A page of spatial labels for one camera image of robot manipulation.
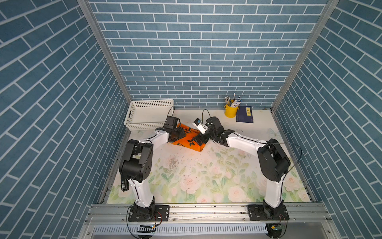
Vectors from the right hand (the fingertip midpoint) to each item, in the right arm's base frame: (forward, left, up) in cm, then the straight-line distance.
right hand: (199, 132), depth 93 cm
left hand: (+2, +9, -5) cm, 10 cm away
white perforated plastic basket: (+22, +42, -10) cm, 48 cm away
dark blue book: (+28, -34, -9) cm, 45 cm away
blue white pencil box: (+24, -24, +5) cm, 35 cm away
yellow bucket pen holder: (+27, -23, -7) cm, 36 cm away
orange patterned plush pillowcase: (-5, +7, -4) cm, 9 cm away
